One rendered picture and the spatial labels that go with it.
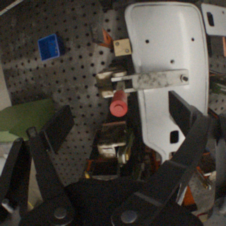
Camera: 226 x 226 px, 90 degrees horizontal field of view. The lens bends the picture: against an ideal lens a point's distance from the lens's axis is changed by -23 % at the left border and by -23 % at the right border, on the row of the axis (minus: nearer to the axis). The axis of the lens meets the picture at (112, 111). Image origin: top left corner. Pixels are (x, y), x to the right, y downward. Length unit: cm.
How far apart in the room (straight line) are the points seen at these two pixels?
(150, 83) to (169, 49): 12
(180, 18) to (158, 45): 10
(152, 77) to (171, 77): 4
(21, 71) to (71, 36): 35
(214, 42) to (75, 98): 66
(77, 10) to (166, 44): 48
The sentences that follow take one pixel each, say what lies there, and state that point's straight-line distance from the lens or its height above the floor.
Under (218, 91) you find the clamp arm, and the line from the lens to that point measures 47.
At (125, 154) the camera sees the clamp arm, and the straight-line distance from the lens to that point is 37.
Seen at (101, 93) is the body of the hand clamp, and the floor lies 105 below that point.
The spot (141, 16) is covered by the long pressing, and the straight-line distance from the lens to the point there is 39.
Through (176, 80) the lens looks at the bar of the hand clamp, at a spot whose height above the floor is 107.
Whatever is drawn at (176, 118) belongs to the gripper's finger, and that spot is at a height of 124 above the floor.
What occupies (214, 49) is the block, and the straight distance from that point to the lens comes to 49.
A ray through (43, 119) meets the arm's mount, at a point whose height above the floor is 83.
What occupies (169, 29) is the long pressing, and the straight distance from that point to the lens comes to 40.
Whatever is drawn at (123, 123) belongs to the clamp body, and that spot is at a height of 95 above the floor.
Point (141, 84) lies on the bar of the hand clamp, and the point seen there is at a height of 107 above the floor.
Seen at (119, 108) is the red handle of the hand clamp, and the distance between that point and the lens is 18.
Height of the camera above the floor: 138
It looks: 66 degrees down
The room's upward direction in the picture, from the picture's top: 169 degrees counter-clockwise
